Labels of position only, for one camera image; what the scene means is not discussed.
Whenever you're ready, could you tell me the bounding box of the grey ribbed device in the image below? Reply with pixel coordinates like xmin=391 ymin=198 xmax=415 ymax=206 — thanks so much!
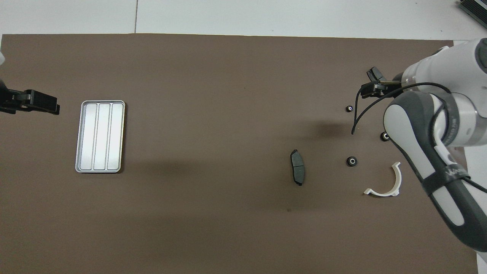
xmin=458 ymin=0 xmax=487 ymax=27

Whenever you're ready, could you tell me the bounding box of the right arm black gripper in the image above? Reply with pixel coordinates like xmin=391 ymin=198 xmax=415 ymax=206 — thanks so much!
xmin=360 ymin=76 xmax=404 ymax=99

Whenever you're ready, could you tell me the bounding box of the dark grey brake pad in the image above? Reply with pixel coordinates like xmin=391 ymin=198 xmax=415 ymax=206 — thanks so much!
xmin=366 ymin=67 xmax=385 ymax=82
xmin=290 ymin=149 xmax=306 ymax=186

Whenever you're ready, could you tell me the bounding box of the white curved plastic bracket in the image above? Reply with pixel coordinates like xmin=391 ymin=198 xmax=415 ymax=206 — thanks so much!
xmin=363 ymin=162 xmax=403 ymax=197

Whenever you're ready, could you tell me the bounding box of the silver metal tray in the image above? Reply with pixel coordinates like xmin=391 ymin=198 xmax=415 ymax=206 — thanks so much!
xmin=75 ymin=100 xmax=126 ymax=174

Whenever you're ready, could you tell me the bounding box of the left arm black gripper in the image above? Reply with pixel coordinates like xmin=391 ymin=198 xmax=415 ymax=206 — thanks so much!
xmin=0 ymin=88 xmax=60 ymax=115

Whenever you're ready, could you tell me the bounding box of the brown table mat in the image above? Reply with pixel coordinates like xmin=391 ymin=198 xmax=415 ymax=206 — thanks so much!
xmin=0 ymin=33 xmax=480 ymax=274

